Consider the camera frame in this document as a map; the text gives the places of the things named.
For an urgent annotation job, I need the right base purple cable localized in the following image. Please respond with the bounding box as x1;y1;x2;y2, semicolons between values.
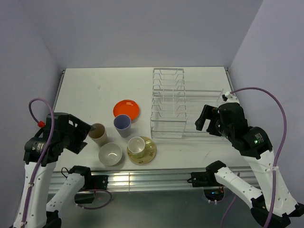
204;185;238;228

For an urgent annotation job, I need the white floral bowl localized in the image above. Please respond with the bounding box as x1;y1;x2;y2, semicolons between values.
98;142;123;166

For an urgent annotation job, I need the light green mug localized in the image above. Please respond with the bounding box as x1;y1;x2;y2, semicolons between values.
127;136;153;159

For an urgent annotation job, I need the beige plastic cup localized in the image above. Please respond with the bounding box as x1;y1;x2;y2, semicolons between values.
88;123;108;147

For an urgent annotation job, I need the white wire dish rack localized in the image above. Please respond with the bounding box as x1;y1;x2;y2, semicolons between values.
150;67;231;142

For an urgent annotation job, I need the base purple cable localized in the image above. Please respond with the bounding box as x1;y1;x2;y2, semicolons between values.
61;167;113;210
204;185;238;228

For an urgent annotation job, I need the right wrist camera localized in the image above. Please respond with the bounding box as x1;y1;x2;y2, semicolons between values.
222;92;239;103

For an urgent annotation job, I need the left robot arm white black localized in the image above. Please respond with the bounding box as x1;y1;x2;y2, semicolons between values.
13;113;95;228

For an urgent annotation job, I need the aluminium mounting rail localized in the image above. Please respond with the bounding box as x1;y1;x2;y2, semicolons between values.
48;167;259;194

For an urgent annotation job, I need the orange plate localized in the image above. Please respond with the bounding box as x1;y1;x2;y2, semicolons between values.
113;100;140;121

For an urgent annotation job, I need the beige floral saucer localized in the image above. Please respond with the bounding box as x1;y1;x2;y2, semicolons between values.
127;136;157;165

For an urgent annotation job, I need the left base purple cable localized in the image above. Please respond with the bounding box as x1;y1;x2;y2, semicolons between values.
61;167;113;210

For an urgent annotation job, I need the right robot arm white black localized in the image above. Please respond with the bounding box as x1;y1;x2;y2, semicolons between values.
187;102;304;228

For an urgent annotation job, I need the purple plastic cup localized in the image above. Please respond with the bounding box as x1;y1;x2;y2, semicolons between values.
114;114;132;138

